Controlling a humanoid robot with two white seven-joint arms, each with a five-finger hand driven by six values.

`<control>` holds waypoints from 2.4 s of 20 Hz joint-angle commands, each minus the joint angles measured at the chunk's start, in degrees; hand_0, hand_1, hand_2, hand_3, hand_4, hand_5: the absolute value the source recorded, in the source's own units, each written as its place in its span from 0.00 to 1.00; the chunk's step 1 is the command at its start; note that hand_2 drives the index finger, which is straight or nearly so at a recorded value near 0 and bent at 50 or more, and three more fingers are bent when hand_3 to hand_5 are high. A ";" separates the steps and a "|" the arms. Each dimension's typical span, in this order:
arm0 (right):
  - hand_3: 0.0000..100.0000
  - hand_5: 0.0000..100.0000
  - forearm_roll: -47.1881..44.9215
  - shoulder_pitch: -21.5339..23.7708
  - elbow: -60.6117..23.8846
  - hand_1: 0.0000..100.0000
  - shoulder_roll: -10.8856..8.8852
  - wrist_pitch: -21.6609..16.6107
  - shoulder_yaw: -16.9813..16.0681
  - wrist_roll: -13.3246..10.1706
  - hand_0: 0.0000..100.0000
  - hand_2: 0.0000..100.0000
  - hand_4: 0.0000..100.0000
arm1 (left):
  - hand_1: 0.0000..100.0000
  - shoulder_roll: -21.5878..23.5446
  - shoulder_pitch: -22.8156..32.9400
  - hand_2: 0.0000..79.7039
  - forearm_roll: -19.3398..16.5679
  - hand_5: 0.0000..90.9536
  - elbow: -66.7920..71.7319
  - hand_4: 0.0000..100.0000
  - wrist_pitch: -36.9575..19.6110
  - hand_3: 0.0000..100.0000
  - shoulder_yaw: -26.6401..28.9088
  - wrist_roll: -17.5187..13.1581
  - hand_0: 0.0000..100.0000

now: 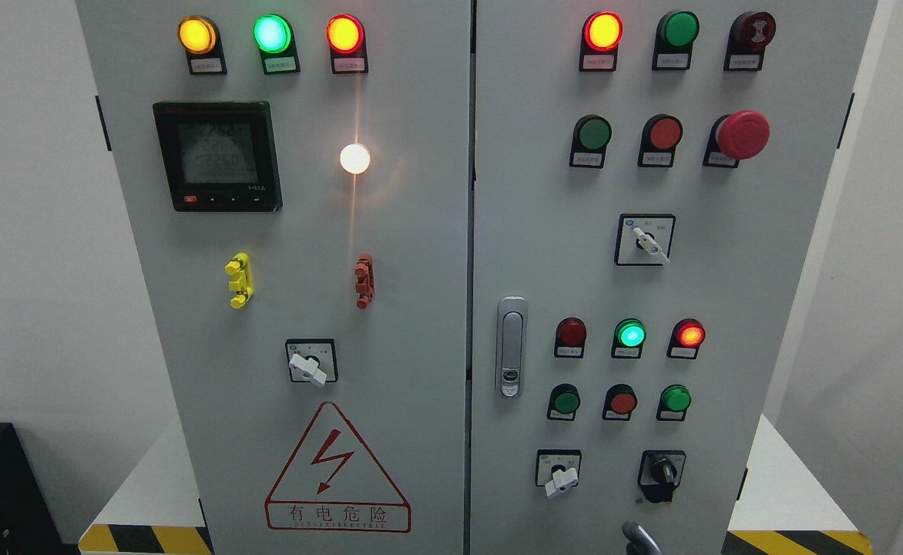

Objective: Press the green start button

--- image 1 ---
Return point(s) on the lower red push button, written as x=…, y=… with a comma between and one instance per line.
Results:
x=619, y=403

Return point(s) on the lit red indicator light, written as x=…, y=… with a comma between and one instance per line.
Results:
x=685, y=340

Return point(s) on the red indicator light top left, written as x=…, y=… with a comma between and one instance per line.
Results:
x=346, y=38

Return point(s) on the lower white rotary switch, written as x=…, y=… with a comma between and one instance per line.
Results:
x=557, y=470

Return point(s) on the upper right rotary switch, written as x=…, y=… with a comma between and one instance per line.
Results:
x=644, y=239

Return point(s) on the dark red buzzer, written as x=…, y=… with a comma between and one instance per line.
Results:
x=748, y=38

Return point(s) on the lit green indicator light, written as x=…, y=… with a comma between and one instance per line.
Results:
x=628, y=339

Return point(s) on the upper green push button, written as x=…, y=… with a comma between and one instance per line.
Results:
x=590, y=137

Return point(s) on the dark red indicator light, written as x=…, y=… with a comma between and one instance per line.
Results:
x=570, y=338

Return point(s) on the green push button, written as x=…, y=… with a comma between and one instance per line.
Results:
x=563, y=403
x=590, y=137
x=674, y=403

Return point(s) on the yellow indicator light top left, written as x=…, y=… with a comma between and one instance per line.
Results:
x=203, y=49

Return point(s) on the red indicator light top right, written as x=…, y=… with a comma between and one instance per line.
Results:
x=601, y=34

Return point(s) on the red high voltage warning sign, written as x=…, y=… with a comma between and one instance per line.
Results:
x=332, y=481

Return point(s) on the silver door lock handle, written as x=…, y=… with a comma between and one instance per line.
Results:
x=511, y=326

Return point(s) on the red push button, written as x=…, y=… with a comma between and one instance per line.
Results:
x=659, y=139
x=619, y=403

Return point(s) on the left grey cabinet door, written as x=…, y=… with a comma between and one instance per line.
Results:
x=400, y=361

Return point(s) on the white platform with hazard stripes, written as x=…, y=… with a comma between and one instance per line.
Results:
x=782, y=509

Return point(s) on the green indicator light top right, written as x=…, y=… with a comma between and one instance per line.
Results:
x=674, y=39

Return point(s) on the left door rotary switch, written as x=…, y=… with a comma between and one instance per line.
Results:
x=312, y=360

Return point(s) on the yellow terminal connector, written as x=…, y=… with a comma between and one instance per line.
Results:
x=240, y=282

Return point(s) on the green indicator light top left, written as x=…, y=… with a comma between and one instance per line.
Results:
x=275, y=41

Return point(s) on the white lit indicator light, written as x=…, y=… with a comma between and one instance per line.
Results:
x=355, y=158

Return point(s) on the red emergency stop button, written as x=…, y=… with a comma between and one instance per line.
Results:
x=735, y=137

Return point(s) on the red terminal connector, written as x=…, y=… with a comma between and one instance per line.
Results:
x=364, y=284

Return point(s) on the lower right green push button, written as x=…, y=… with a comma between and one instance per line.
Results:
x=674, y=403

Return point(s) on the lower left green push button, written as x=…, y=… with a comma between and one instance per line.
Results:
x=563, y=403

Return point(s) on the upper red push button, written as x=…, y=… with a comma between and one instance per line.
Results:
x=659, y=139

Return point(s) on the grey cabinet door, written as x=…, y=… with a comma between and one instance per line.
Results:
x=546, y=232
x=400, y=361

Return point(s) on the black digital power meter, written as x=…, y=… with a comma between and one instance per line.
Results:
x=219, y=156

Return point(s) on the right grey cabinet door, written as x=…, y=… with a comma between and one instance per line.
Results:
x=546, y=232

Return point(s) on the black selector knob switch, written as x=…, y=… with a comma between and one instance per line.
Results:
x=660, y=473

